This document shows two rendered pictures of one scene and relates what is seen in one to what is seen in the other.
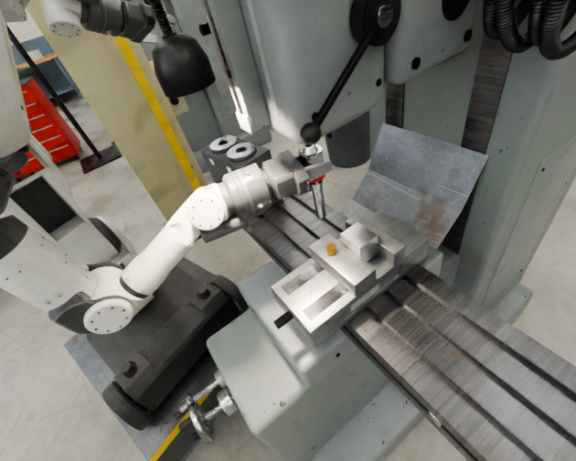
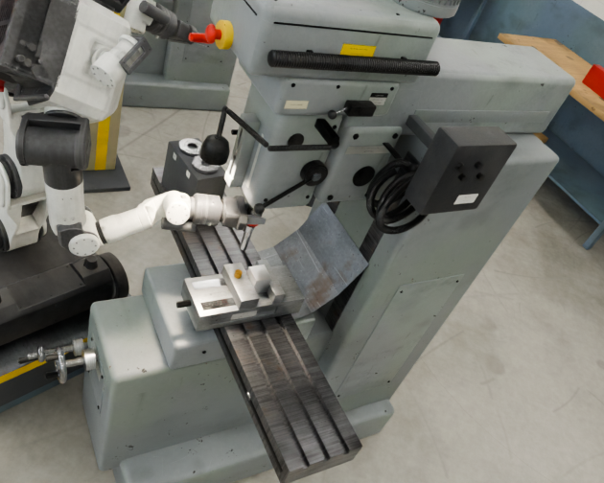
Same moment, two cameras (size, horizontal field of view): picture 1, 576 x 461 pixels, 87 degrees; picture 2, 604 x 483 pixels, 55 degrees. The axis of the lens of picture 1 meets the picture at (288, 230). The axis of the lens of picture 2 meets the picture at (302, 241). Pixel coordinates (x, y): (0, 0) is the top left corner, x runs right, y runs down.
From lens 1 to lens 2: 1.11 m
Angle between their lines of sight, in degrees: 13
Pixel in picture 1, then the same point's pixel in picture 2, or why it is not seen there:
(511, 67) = not seen: hidden behind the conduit
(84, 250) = (34, 176)
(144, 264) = (119, 223)
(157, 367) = (20, 309)
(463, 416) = (264, 394)
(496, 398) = (286, 394)
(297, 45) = (271, 171)
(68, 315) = (68, 232)
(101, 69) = not seen: outside the picture
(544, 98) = (398, 246)
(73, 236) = not seen: hidden behind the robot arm
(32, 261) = (78, 195)
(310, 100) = (267, 193)
